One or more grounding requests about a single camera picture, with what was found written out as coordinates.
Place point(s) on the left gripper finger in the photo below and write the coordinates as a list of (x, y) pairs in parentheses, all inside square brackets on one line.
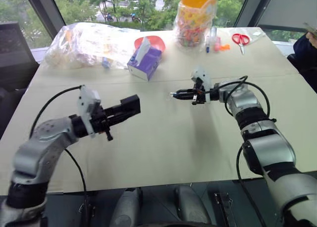
[(114, 110), (119, 118)]

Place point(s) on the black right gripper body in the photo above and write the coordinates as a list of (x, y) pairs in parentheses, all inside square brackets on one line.
[(198, 93)]

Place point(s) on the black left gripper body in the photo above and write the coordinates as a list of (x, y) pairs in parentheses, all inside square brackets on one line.
[(99, 120)]

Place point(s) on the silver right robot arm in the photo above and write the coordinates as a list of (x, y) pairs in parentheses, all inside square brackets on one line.
[(270, 148)]

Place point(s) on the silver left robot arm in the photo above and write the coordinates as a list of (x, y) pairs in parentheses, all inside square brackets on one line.
[(37, 152)]

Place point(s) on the purple tissue box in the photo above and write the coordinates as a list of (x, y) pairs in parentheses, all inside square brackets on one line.
[(146, 63)]

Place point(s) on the small blue packet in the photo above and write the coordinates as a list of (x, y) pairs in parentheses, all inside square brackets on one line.
[(105, 62)]

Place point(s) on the blue marker pen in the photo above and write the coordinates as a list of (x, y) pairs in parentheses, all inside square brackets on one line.
[(207, 45)]

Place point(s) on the orange small toy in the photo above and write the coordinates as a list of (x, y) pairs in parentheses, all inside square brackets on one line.
[(225, 47)]

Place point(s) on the pink small tube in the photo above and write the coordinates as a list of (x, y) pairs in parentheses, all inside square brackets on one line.
[(217, 43)]

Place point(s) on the red plastic bowl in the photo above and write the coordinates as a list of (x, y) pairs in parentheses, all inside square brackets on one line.
[(156, 41)]

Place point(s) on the clear plastic bottle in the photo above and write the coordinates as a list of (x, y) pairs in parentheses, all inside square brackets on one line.
[(213, 34)]

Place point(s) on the clear jar with orange lid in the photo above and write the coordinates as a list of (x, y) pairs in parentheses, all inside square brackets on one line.
[(195, 21)]

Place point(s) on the clear plastic bag of items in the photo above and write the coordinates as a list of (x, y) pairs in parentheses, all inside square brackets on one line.
[(81, 44)]

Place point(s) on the dark grey rounded shape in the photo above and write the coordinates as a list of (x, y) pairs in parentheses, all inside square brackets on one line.
[(190, 207), (126, 209)]

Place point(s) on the black mesh chair back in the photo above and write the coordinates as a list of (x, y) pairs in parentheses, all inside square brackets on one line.
[(15, 54)]

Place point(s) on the person in dark blue clothing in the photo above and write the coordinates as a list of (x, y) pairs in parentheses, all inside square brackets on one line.
[(305, 47)]

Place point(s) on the black flat bar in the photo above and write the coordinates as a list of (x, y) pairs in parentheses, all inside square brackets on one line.
[(224, 207)]

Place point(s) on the white window blind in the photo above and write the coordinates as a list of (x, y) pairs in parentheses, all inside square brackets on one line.
[(289, 7)]

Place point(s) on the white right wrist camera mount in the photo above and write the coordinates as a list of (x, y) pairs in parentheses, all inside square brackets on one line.
[(201, 73)]

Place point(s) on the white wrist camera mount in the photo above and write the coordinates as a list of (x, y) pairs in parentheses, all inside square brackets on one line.
[(201, 73), (85, 101)]

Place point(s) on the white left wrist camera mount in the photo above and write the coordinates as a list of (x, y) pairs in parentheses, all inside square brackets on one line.
[(85, 101)]

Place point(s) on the dark window frame pillar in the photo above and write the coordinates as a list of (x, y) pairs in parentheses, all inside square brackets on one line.
[(44, 7), (255, 7)]

